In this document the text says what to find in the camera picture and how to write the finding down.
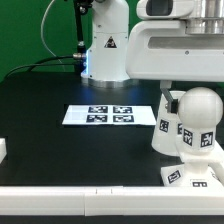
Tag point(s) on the white lamp bulb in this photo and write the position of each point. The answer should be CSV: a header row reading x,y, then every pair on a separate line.
x,y
200,110

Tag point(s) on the white front fence rail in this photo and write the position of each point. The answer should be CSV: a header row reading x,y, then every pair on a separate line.
x,y
103,201

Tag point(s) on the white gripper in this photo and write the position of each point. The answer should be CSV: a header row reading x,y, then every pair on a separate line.
x,y
177,40

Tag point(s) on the white lamp shade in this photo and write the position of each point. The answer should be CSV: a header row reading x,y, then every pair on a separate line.
x,y
168,128

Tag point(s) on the white lamp base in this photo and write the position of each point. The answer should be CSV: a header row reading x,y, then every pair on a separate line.
x,y
194,171

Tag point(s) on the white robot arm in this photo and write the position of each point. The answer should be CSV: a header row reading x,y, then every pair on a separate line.
x,y
106,58

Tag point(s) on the white marker sheet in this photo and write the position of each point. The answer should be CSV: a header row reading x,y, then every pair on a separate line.
x,y
109,115

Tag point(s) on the white left fence rail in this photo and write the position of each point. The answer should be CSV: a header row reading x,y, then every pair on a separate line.
x,y
3,151

